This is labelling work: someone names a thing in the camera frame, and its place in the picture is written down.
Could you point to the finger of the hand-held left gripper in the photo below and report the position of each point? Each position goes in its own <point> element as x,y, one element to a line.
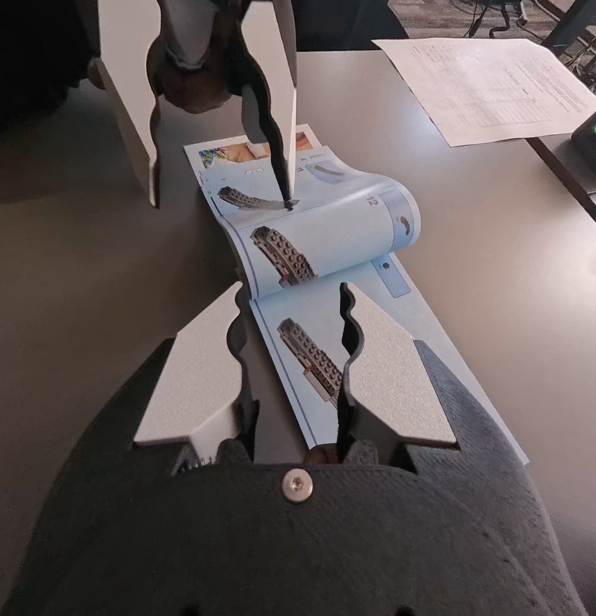
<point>127,72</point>
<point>281,72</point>

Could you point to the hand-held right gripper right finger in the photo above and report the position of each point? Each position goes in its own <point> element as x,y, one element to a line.
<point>403,385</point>

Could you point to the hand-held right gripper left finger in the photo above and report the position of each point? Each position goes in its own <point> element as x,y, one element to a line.
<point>192,385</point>

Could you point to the brick instruction booklet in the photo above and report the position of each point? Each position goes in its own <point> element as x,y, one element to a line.
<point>326,231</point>

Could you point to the person's left forearm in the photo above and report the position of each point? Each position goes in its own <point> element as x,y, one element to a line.
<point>33,57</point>

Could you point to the grey adjoining desk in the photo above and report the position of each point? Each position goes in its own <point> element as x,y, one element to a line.
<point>581,187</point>

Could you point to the white paper sheet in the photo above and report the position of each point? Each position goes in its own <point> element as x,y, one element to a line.
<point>490,86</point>

